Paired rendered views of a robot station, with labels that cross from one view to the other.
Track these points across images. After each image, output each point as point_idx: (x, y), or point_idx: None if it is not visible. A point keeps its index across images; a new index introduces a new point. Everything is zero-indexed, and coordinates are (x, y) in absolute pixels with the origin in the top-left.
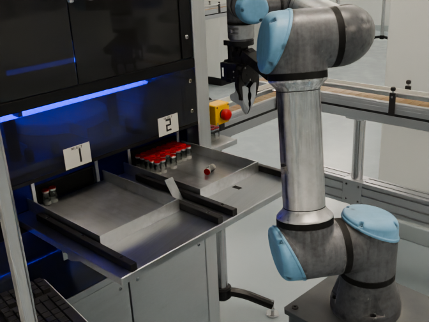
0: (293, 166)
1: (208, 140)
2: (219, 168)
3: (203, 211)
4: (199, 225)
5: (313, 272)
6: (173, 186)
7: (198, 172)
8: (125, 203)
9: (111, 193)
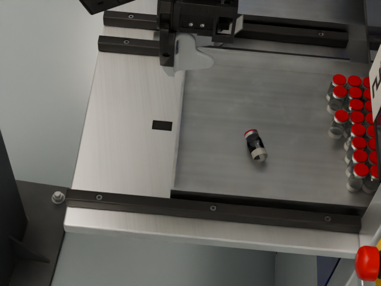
0: None
1: (366, 239)
2: (250, 173)
3: (138, 15)
4: (129, 5)
5: None
6: (230, 32)
7: (272, 139)
8: (280, 3)
9: (330, 14)
